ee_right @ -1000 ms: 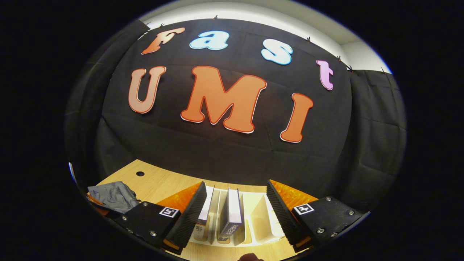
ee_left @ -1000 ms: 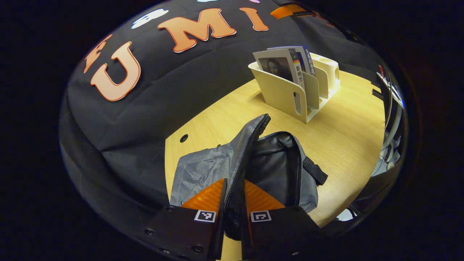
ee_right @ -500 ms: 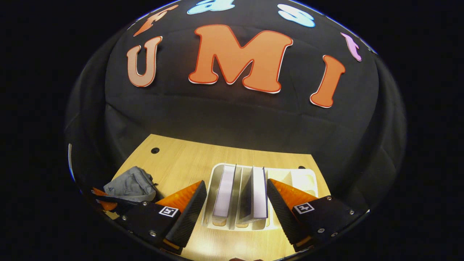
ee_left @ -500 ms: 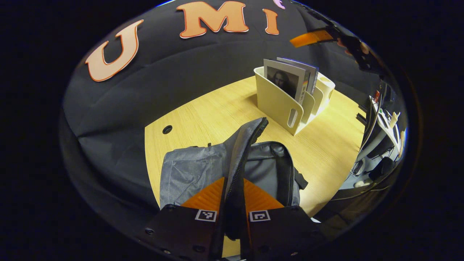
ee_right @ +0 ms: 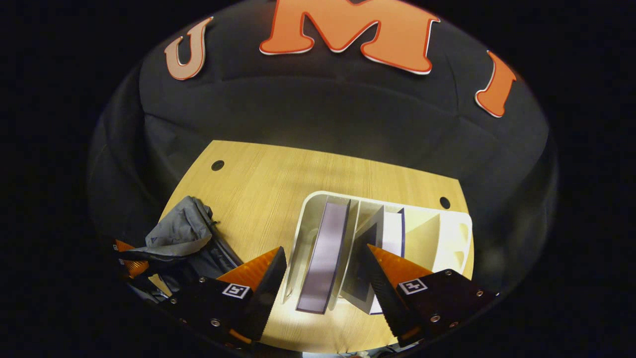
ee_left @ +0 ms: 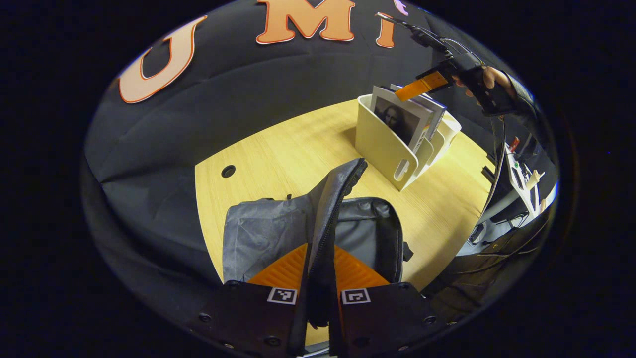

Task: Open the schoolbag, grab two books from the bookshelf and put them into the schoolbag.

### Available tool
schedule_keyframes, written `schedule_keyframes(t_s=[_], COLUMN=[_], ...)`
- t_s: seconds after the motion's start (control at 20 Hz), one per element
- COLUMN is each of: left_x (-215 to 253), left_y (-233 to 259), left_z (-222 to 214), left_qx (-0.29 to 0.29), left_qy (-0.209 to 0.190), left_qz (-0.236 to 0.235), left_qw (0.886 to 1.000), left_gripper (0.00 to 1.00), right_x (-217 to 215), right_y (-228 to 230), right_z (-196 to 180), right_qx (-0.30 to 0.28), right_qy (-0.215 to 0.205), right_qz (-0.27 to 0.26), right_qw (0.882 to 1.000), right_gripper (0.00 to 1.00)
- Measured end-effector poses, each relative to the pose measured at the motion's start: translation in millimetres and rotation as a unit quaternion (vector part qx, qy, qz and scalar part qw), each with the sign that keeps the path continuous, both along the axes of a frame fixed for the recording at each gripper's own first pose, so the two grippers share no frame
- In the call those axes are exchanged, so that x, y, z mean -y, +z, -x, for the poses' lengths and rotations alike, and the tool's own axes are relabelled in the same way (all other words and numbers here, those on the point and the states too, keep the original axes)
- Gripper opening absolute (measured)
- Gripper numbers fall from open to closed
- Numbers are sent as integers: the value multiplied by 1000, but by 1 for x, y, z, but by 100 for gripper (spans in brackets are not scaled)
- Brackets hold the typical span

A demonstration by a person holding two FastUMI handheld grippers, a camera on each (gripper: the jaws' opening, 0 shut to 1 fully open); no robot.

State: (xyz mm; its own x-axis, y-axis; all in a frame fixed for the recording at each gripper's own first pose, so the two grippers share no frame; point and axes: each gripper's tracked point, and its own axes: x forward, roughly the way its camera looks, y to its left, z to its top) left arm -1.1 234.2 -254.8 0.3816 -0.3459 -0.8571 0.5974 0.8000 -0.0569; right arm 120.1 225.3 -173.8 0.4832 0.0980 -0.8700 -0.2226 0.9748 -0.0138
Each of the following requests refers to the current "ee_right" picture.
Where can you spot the blue cover book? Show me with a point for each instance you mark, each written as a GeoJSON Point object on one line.
{"type": "Point", "coordinates": [365, 248]}

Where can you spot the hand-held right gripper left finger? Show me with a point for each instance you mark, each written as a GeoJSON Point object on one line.
{"type": "Point", "coordinates": [266, 293]}

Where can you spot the white bookshelf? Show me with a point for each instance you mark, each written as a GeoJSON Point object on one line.
{"type": "Point", "coordinates": [447, 233]}

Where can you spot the portrait cover book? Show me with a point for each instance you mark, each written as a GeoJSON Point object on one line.
{"type": "Point", "coordinates": [325, 253]}

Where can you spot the grey schoolbag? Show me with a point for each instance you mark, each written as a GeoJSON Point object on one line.
{"type": "Point", "coordinates": [184, 233]}

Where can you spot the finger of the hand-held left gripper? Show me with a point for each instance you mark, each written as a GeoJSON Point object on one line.
{"type": "Point", "coordinates": [133, 267]}

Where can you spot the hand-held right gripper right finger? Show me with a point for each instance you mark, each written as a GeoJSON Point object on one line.
{"type": "Point", "coordinates": [385, 293]}

